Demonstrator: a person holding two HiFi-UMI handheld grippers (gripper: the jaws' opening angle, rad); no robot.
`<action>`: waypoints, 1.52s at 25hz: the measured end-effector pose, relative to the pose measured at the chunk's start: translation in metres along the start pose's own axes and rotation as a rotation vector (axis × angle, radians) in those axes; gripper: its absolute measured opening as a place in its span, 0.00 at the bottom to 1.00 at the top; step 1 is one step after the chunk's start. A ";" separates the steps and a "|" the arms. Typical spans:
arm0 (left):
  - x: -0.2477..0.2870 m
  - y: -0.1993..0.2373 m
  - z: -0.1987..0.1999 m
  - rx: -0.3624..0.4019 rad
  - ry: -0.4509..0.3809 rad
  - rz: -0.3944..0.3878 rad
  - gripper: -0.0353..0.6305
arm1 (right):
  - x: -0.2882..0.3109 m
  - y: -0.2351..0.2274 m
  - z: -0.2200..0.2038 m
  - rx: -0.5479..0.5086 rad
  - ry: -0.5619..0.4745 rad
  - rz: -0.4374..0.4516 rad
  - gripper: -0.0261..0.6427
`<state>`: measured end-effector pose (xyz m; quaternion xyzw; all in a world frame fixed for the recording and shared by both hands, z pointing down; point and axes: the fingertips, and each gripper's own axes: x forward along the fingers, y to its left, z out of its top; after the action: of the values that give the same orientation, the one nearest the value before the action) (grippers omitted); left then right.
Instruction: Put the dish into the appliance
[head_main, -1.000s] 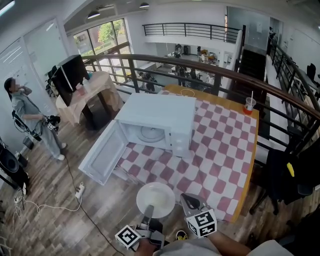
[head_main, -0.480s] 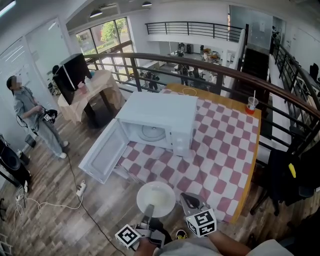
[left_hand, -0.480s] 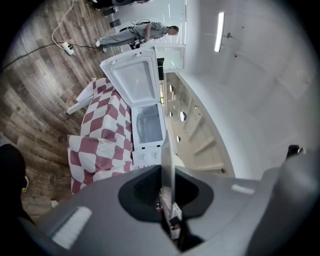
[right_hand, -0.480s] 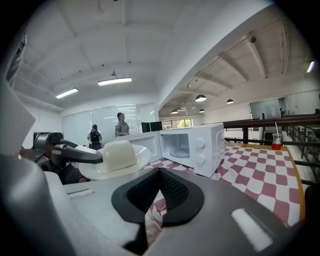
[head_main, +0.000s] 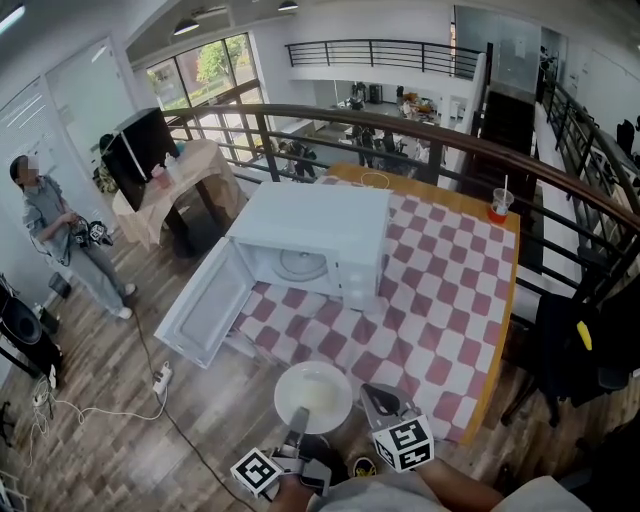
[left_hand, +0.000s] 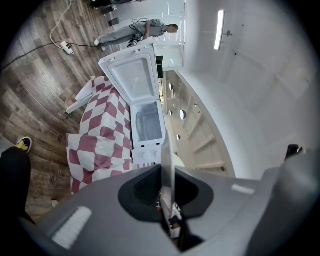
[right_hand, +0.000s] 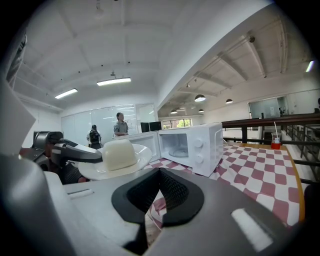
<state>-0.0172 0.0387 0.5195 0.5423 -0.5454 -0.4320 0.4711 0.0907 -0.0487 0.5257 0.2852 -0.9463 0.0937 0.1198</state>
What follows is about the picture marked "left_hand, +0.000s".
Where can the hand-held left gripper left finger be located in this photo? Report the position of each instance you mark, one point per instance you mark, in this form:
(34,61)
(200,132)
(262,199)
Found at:
(100,212)

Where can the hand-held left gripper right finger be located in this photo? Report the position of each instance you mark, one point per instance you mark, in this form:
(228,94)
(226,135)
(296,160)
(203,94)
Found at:
(225,212)

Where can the white round plate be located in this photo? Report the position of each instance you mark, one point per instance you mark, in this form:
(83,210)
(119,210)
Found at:
(167,162)

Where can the white microwave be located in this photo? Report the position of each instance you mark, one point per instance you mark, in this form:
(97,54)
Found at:
(135,75)

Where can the red white checkered tablecloth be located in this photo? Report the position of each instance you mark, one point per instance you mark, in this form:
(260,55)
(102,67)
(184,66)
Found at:
(105,135)

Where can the person's black trouser leg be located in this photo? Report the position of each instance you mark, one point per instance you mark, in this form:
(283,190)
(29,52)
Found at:
(13,180)

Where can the person's yellow black shoe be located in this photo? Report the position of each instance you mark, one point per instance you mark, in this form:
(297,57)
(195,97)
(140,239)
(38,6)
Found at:
(23,145)

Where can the white table leg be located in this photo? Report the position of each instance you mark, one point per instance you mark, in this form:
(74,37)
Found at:
(80,100)

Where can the white power strip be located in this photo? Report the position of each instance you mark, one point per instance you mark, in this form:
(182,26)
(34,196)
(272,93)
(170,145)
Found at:
(67,48)

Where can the long ceiling light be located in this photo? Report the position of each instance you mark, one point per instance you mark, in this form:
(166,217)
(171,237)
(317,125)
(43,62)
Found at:
(219,30)

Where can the frosted glass door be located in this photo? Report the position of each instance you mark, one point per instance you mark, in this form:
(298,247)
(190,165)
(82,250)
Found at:
(175,30)

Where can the small black trash bin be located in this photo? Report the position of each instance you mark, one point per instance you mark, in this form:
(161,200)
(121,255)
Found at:
(114,21)

